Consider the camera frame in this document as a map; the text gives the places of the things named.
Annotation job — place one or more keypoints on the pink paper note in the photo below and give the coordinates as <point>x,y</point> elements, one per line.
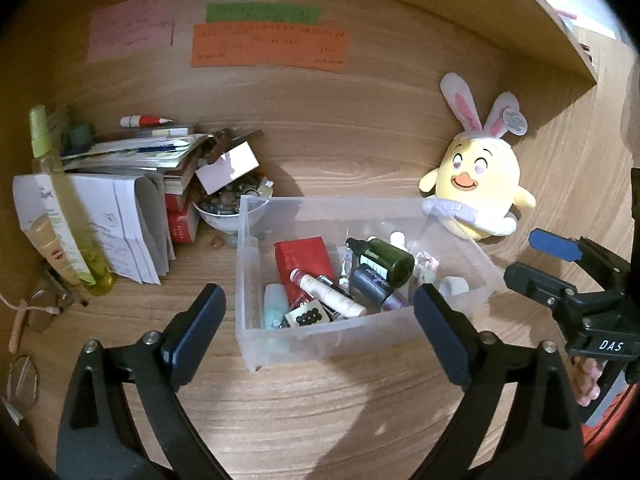
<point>130,27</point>

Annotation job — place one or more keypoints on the yellow spray bottle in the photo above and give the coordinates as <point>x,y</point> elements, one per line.
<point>65,210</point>

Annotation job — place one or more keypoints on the eyeglasses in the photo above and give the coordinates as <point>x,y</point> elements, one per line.
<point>42,312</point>

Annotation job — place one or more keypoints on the red white marker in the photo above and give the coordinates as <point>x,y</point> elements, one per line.
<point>145,121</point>

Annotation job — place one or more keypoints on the green paper note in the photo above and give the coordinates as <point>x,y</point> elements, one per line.
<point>262,12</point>

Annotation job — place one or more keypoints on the orange paper note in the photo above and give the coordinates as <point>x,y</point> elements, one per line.
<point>270,45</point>

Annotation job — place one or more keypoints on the dark green bottle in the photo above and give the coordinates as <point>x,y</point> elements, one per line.
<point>387,257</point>

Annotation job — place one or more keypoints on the person's right hand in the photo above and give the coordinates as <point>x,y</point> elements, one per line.
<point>585,380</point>

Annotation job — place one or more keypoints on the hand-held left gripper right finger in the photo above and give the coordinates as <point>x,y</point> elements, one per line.
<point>440,335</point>

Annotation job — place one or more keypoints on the white ribbed cap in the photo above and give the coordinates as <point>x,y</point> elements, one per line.
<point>455,285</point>

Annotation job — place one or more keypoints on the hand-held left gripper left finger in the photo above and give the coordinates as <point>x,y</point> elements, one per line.
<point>200,325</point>

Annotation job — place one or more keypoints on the stack of booklets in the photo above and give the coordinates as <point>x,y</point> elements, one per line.
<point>145,152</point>

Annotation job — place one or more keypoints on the small white open box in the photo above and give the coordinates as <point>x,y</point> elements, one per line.
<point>227,172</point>

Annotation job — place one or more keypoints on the light teal bottle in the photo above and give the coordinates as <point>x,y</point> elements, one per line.
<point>275,307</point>

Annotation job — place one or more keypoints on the ceramic bowl with trinkets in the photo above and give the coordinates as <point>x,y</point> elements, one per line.
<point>225,215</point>

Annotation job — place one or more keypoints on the small green jar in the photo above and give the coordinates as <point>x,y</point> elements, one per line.
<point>80,135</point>

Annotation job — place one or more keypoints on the clear plastic box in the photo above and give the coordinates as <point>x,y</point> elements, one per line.
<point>250,240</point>

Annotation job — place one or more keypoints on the black dotted card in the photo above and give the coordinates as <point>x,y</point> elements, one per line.
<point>305,317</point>

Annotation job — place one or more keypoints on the yellow chick plush toy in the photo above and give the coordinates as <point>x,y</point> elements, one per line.
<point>480,180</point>

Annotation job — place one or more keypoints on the small white bottle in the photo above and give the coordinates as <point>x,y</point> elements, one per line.
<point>397,237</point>

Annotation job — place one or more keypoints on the beige cosmetic tube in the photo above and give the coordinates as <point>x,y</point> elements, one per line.
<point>50,245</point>

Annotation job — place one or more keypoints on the small red box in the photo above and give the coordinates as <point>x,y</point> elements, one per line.
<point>182,227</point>
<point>175,202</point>

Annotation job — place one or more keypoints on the white paper carton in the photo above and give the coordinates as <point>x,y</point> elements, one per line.
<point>125,225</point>

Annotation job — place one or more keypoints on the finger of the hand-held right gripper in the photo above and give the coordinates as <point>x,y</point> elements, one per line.
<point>555,242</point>
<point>535,280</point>

